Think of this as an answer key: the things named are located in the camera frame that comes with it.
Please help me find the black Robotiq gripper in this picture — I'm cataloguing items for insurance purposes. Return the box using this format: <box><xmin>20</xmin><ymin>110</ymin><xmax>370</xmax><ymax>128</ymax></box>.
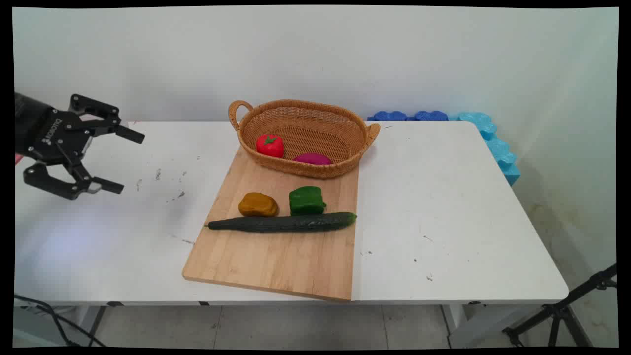
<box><xmin>14</xmin><ymin>92</ymin><xmax>145</xmax><ymax>201</ymax></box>

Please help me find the long dark green cucumber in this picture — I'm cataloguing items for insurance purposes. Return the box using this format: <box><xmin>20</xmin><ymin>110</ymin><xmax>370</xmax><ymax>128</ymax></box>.
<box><xmin>204</xmin><ymin>212</ymin><xmax>358</xmax><ymax>234</ymax></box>

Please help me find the green toy bell pepper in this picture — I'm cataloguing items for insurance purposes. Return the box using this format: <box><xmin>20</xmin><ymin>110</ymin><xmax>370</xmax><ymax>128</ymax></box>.
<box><xmin>288</xmin><ymin>186</ymin><xmax>327</xmax><ymax>216</ymax></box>

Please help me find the brown toy potato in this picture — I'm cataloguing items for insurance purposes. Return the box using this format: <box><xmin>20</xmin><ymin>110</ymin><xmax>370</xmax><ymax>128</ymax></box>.
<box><xmin>238</xmin><ymin>192</ymin><xmax>279</xmax><ymax>218</ymax></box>

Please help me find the red toy tomato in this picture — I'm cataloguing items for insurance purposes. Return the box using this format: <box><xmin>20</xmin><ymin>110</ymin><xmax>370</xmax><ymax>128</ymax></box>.
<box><xmin>256</xmin><ymin>133</ymin><xmax>285</xmax><ymax>159</ymax></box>

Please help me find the wooden cutting board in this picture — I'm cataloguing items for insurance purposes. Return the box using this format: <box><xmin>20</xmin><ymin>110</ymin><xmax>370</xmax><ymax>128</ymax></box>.
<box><xmin>181</xmin><ymin>145</ymin><xmax>360</xmax><ymax>302</ymax></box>

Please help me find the magenta toy vegetable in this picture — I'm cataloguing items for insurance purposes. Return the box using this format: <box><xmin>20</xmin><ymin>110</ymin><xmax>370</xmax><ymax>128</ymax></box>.
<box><xmin>292</xmin><ymin>152</ymin><xmax>333</xmax><ymax>166</ymax></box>

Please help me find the light blue foam mat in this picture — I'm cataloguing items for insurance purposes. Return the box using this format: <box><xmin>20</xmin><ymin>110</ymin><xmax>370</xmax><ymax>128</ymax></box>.
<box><xmin>456</xmin><ymin>112</ymin><xmax>522</xmax><ymax>187</ymax></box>

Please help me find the black tripod stand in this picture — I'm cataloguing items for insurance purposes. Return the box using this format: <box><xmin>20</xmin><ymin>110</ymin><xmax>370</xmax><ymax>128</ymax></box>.
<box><xmin>502</xmin><ymin>263</ymin><xmax>618</xmax><ymax>348</ymax></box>

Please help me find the long black hanging cable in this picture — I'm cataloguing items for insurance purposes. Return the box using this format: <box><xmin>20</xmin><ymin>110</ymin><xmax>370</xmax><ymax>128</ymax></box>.
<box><xmin>14</xmin><ymin>294</ymin><xmax>107</xmax><ymax>348</ymax></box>

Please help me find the woven wicker basket with handles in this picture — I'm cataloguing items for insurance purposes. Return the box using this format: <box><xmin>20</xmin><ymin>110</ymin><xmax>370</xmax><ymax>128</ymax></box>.
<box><xmin>228</xmin><ymin>99</ymin><xmax>381</xmax><ymax>179</ymax></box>

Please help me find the white table leg frame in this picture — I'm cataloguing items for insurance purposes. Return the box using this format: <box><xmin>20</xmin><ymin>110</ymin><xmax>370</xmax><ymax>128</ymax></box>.
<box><xmin>441</xmin><ymin>303</ymin><xmax>545</xmax><ymax>349</ymax></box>

